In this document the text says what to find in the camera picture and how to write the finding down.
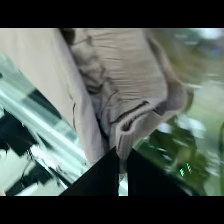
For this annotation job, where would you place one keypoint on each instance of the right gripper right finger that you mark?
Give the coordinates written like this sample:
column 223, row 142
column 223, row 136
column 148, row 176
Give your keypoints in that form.
column 150, row 180

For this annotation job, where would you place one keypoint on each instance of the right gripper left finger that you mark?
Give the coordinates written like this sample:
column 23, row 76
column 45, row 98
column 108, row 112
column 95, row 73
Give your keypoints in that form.
column 100, row 178

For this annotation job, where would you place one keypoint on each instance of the brown garment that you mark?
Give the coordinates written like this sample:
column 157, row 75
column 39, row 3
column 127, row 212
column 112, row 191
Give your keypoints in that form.
column 130, row 73

